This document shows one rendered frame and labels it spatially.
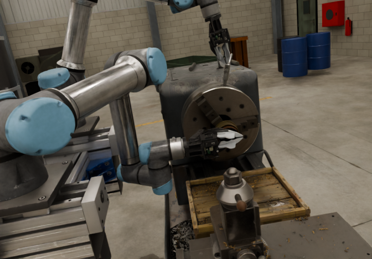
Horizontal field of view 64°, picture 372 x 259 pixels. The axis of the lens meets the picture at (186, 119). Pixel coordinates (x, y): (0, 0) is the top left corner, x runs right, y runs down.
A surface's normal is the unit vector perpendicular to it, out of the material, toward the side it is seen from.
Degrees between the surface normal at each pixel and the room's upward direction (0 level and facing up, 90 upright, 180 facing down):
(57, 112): 91
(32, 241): 90
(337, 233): 0
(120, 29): 90
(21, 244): 90
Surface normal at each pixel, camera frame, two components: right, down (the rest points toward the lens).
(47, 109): 0.80, 0.07
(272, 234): -0.15, -0.95
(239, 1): 0.26, 0.25
